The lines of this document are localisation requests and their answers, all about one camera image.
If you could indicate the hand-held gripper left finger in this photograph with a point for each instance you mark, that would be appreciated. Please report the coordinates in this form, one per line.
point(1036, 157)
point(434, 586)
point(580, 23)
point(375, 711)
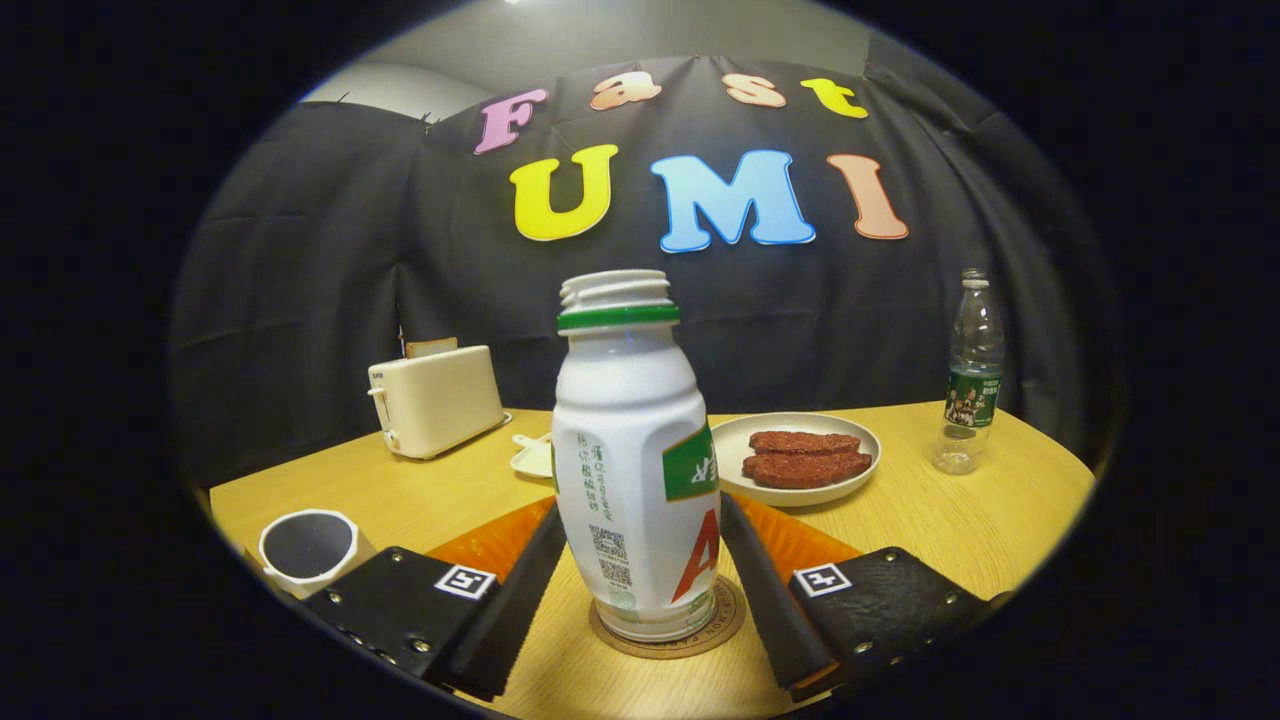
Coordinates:
point(515, 610)

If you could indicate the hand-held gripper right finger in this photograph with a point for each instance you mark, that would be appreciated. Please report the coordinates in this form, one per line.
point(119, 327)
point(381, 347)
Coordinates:
point(770, 610)

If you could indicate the round wooden coaster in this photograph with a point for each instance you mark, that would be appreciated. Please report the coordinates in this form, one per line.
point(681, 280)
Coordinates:
point(728, 618)

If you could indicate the clear plastic water bottle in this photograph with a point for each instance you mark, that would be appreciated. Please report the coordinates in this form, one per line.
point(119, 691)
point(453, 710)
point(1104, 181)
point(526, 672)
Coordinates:
point(970, 400)

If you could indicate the white divided dish with beans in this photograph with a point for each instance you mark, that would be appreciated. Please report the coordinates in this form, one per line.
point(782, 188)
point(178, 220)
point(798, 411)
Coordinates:
point(532, 460)

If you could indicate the white round plate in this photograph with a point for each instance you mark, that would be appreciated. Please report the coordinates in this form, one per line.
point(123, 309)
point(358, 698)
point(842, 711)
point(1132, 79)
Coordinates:
point(735, 445)

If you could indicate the wooden table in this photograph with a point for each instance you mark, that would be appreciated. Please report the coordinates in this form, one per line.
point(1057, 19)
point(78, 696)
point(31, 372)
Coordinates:
point(960, 520)

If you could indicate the cream toaster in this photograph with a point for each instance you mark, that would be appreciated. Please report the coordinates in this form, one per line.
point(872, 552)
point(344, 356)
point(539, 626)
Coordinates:
point(440, 400)

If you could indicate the toast slice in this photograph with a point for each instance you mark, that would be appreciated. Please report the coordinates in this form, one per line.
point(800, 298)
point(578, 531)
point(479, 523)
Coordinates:
point(430, 347)

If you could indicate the black backdrop cloth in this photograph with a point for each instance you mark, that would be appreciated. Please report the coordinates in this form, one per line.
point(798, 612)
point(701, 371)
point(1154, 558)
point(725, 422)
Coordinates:
point(300, 280)

